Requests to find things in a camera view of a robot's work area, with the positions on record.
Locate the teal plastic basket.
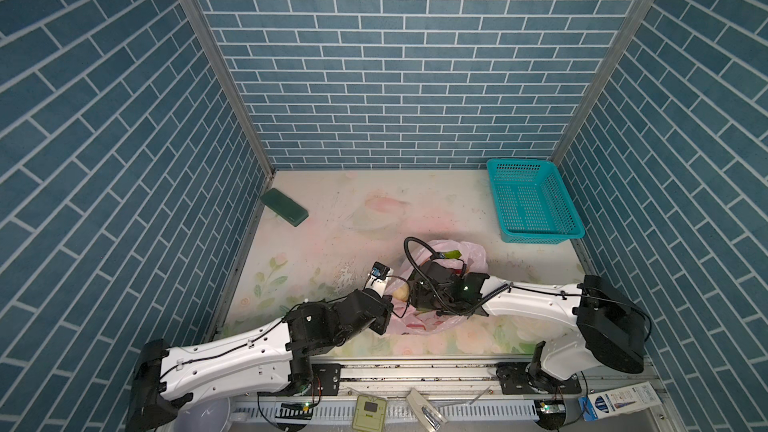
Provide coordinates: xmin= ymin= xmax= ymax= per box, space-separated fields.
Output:
xmin=486 ymin=159 xmax=585 ymax=245

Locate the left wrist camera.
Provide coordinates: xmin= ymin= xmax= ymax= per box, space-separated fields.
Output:
xmin=364 ymin=262 xmax=391 ymax=297

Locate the grey aluminium corner post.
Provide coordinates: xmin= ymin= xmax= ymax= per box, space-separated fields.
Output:
xmin=178 ymin=0 xmax=275 ymax=181
xmin=549 ymin=0 xmax=655 ymax=166

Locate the pink plastic bag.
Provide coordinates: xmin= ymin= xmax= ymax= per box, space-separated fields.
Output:
xmin=386 ymin=237 xmax=489 ymax=336

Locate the blue white paper box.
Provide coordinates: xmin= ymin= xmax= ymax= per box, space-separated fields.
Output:
xmin=579 ymin=382 xmax=661 ymax=422

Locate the white small device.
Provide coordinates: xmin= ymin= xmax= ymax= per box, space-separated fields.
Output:
xmin=406 ymin=389 xmax=448 ymax=432

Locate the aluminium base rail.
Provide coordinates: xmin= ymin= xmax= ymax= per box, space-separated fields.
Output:
xmin=312 ymin=355 xmax=662 ymax=400

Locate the grey aluminium corner post left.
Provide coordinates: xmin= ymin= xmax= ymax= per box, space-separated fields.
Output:
xmin=178 ymin=0 xmax=275 ymax=181

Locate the green digital timer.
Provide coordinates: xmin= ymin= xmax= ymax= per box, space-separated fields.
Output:
xmin=351 ymin=395 xmax=388 ymax=432

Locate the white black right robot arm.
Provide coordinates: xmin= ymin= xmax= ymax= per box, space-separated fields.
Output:
xmin=407 ymin=260 xmax=647 ymax=393

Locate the white plastic bowl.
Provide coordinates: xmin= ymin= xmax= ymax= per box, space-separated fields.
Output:
xmin=172 ymin=398 xmax=232 ymax=432

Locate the grey aluminium corner post right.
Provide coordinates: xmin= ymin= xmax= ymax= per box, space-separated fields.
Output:
xmin=549 ymin=0 xmax=655 ymax=166

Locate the green rectangular box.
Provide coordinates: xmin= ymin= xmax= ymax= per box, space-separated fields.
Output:
xmin=260 ymin=188 xmax=309 ymax=227

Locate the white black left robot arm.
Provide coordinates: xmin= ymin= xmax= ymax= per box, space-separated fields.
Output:
xmin=126 ymin=288 xmax=393 ymax=431

